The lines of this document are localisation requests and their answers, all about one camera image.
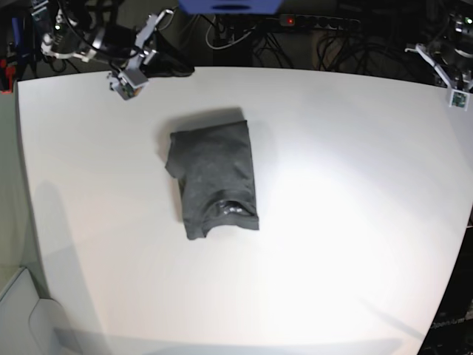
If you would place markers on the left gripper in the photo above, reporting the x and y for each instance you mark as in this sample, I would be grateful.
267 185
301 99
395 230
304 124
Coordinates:
452 66

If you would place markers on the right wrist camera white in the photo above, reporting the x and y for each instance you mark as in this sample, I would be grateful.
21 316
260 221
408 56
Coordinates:
127 83

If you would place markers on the blue box overhead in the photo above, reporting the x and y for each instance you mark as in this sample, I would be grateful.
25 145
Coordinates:
230 6

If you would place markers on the black power strip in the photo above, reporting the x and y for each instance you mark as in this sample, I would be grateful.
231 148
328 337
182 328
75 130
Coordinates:
310 22

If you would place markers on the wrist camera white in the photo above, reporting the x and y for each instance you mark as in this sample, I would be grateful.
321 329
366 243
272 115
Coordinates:
459 99
127 83

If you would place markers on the red clamp at left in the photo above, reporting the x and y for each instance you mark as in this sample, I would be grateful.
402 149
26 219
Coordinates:
8 73

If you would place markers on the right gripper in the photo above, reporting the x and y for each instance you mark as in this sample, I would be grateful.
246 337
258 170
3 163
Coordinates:
143 55

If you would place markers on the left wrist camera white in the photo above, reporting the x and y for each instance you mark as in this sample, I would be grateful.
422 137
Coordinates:
459 99

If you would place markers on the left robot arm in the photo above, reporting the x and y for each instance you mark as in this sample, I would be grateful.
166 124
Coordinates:
447 21

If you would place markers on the dark grey t-shirt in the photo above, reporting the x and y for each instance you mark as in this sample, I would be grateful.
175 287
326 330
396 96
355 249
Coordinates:
213 167

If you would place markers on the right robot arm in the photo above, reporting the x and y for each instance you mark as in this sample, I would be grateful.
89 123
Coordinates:
90 32

